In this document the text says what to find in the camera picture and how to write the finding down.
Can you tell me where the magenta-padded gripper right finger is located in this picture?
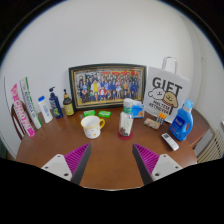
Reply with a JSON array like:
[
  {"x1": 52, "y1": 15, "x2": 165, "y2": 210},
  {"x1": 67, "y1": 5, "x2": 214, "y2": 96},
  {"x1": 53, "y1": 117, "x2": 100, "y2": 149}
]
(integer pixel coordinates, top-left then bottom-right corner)
[{"x1": 132, "y1": 143, "x2": 184, "y2": 186}]

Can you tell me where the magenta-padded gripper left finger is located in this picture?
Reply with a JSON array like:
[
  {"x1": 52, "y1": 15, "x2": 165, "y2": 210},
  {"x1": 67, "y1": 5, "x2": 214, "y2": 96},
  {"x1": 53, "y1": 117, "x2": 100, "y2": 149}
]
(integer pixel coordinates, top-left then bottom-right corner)
[{"x1": 40, "y1": 143, "x2": 92, "y2": 186}]

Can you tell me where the clear bottle with green label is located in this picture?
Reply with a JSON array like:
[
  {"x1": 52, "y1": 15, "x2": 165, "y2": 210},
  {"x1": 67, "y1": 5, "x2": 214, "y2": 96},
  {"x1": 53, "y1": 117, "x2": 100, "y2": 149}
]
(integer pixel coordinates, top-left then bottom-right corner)
[{"x1": 118, "y1": 97, "x2": 135, "y2": 138}]

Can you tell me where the white remote control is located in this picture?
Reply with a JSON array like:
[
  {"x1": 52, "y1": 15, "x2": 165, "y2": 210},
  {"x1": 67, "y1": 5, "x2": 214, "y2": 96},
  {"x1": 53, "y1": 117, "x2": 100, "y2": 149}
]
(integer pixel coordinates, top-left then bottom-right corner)
[{"x1": 161, "y1": 132, "x2": 180, "y2": 152}]

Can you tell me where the small patterned packet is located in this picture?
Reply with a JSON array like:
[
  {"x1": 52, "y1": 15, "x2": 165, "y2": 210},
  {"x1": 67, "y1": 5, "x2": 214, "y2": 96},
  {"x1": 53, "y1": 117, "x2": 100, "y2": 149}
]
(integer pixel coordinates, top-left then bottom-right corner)
[{"x1": 143, "y1": 117, "x2": 161, "y2": 131}]

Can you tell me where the blue detergent bottle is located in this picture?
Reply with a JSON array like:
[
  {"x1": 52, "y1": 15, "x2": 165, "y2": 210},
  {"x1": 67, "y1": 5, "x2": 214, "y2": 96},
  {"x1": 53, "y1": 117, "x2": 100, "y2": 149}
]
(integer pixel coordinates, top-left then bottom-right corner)
[{"x1": 169, "y1": 98, "x2": 195, "y2": 142}]

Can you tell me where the puzzle cube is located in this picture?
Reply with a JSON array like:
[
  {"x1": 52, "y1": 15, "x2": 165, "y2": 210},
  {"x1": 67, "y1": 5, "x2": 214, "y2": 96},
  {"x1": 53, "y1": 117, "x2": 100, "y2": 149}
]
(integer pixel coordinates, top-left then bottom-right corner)
[{"x1": 156, "y1": 112, "x2": 167, "y2": 126}]

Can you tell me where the white radiator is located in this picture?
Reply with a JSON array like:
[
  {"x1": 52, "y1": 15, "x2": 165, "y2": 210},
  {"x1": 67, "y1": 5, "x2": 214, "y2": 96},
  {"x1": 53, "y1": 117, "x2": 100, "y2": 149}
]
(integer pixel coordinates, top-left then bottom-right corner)
[{"x1": 197, "y1": 129, "x2": 224, "y2": 164}]

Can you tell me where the white bottle with blue cap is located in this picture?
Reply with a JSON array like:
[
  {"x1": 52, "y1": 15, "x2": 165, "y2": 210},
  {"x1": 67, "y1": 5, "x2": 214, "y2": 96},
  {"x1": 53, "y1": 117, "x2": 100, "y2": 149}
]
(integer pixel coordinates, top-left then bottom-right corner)
[{"x1": 37, "y1": 95, "x2": 54, "y2": 124}]

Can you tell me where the blue tissue pack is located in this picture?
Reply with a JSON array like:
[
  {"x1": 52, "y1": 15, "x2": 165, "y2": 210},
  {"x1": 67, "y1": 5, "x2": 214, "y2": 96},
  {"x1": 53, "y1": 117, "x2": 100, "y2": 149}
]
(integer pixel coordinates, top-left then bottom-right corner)
[{"x1": 131, "y1": 100, "x2": 146, "y2": 120}]

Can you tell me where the amber pump bottle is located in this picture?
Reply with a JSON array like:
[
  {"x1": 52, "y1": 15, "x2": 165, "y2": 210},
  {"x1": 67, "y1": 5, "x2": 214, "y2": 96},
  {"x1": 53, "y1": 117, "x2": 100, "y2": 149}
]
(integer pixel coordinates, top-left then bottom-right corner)
[{"x1": 62, "y1": 88, "x2": 75, "y2": 117}]

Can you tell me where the dark blue pump bottle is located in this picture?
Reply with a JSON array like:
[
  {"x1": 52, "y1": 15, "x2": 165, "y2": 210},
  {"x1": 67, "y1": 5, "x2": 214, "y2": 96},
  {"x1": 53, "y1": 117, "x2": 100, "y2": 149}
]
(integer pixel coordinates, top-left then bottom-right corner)
[{"x1": 48, "y1": 86, "x2": 64, "y2": 119}]

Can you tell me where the wooden chair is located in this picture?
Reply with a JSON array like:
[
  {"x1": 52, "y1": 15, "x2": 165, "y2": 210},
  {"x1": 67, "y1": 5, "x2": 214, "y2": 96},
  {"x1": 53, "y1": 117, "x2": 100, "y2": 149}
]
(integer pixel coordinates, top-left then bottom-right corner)
[{"x1": 9, "y1": 103, "x2": 26, "y2": 141}]

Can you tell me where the tall pink box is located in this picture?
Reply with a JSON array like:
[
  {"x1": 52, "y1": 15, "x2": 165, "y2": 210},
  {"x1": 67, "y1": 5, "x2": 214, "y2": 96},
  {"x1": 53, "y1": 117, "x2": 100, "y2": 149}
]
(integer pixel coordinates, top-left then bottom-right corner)
[{"x1": 10, "y1": 83, "x2": 36, "y2": 138}]

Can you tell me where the tall green and white box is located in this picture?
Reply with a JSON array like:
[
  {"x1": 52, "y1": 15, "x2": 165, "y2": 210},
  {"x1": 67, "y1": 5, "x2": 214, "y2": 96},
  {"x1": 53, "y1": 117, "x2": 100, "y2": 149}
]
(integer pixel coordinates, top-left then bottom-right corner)
[{"x1": 19, "y1": 76, "x2": 43, "y2": 130}]

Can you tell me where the white paper gift bag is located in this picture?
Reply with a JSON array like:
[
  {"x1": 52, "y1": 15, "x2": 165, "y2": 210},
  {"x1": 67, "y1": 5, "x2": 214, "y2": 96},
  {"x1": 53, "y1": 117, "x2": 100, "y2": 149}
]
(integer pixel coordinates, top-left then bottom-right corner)
[{"x1": 143, "y1": 55, "x2": 190, "y2": 124}]

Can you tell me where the white flat board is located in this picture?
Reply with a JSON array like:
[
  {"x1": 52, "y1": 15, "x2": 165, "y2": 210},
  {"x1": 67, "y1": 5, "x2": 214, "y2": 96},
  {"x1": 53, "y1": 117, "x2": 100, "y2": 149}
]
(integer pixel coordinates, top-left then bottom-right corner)
[{"x1": 2, "y1": 76, "x2": 16, "y2": 113}]

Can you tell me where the framed group picture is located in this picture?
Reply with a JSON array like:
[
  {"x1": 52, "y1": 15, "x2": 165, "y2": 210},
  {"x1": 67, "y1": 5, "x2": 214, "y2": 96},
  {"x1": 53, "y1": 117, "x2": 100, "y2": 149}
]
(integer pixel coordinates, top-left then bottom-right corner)
[{"x1": 68, "y1": 63, "x2": 148, "y2": 112}]

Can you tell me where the white mug with yellow handle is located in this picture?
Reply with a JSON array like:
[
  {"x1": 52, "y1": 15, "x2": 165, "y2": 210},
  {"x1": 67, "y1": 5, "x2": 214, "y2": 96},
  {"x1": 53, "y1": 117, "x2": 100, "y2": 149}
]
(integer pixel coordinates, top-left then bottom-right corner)
[{"x1": 80, "y1": 115, "x2": 106, "y2": 140}]

